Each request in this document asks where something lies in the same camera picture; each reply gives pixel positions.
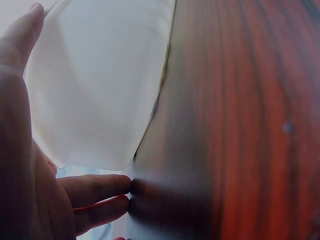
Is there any person's left hand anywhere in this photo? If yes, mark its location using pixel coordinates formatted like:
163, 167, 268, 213
0, 2, 133, 240

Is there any white translucent plastic container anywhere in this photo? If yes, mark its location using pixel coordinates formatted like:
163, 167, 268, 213
23, 0, 178, 171

